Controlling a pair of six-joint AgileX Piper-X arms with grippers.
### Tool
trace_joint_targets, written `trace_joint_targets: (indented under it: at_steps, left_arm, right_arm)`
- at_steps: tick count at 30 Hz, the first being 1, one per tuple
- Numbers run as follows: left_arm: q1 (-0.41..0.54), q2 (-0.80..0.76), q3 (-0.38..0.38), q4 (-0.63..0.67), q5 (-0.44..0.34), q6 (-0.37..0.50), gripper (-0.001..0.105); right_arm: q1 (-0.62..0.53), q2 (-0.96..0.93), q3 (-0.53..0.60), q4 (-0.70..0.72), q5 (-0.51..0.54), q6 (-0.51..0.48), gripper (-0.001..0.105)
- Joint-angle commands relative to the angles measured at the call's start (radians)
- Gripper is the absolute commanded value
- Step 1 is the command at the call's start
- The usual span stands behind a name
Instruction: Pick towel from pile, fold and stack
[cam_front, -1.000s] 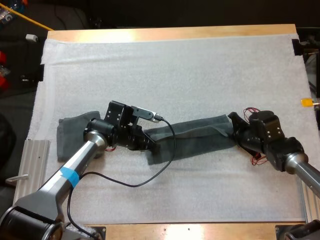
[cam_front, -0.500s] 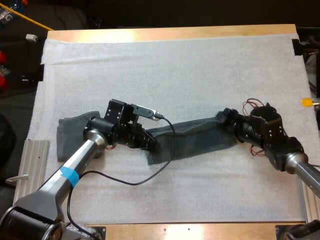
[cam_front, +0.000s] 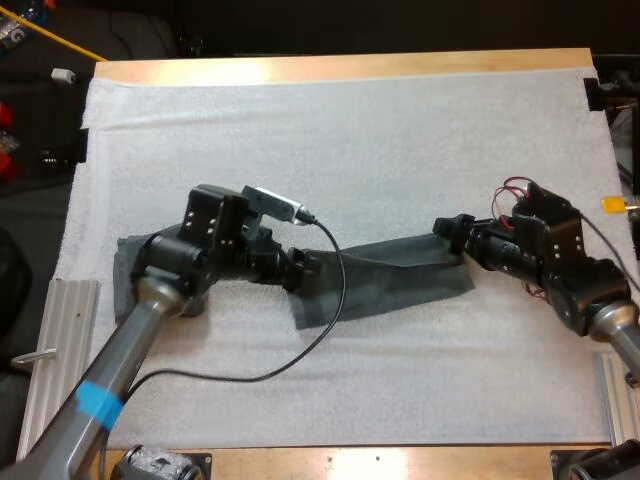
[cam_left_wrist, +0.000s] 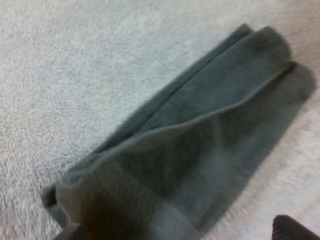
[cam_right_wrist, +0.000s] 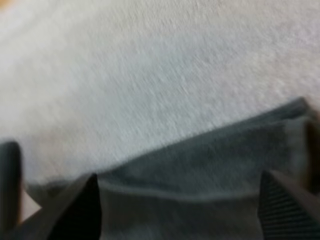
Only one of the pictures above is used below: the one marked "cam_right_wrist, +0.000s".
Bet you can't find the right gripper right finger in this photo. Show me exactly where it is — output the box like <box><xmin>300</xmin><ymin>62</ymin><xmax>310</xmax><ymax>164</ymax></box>
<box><xmin>257</xmin><ymin>170</ymin><xmax>320</xmax><ymax>240</ymax></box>

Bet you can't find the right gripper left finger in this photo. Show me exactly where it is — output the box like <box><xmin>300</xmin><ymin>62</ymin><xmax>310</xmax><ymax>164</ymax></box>
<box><xmin>5</xmin><ymin>172</ymin><xmax>103</xmax><ymax>240</ymax></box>

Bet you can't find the dark grey-green towel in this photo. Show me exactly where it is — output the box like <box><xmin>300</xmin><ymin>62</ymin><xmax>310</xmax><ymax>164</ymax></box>
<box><xmin>0</xmin><ymin>96</ymin><xmax>320</xmax><ymax>240</ymax></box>

